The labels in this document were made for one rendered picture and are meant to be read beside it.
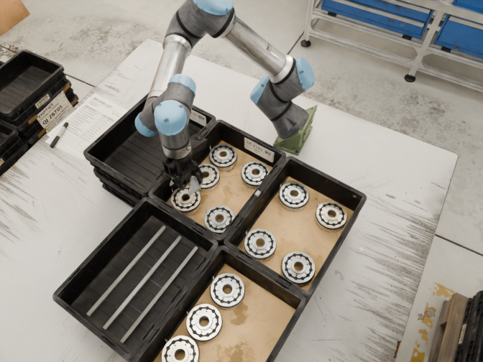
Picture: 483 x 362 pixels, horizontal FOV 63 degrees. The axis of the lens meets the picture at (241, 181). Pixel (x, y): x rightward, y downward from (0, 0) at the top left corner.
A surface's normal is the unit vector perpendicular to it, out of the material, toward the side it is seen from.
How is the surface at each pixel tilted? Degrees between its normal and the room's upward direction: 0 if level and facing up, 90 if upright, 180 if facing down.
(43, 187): 0
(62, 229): 0
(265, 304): 0
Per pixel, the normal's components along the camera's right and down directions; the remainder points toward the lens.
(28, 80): 0.00, -0.54
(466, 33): -0.48, 0.74
